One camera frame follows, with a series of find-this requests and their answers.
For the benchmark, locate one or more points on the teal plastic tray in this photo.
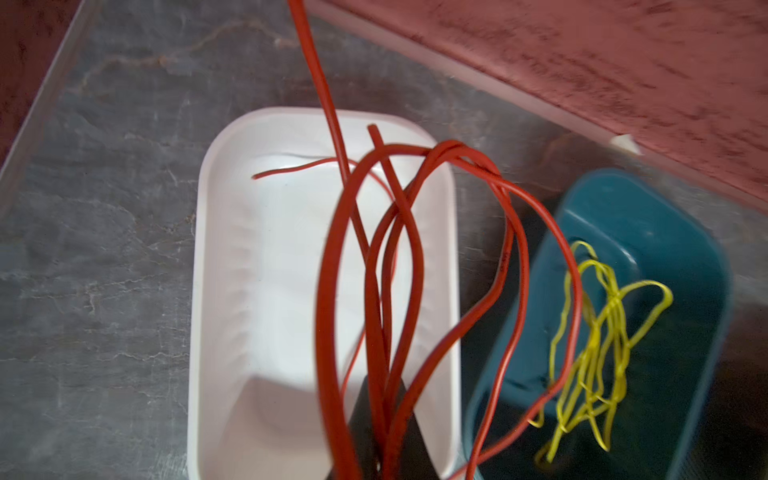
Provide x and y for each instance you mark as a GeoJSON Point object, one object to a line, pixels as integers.
{"type": "Point", "coordinates": [641, 236]}

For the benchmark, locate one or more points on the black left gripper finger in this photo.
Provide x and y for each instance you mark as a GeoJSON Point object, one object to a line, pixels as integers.
{"type": "Point", "coordinates": [413, 462]}

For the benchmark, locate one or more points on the white plastic tray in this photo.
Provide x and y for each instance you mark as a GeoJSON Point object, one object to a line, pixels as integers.
{"type": "Point", "coordinates": [253, 408]}

